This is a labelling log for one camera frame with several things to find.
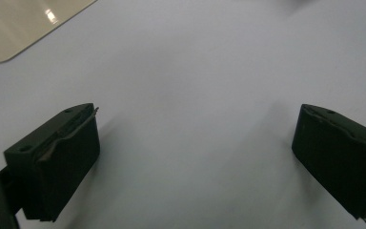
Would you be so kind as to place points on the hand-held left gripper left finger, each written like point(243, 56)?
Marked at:
point(54, 165)

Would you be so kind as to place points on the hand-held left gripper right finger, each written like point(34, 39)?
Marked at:
point(340, 159)

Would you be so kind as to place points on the beige expandable book rack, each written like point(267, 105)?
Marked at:
point(19, 25)

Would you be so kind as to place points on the grey table board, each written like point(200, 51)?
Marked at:
point(190, 95)

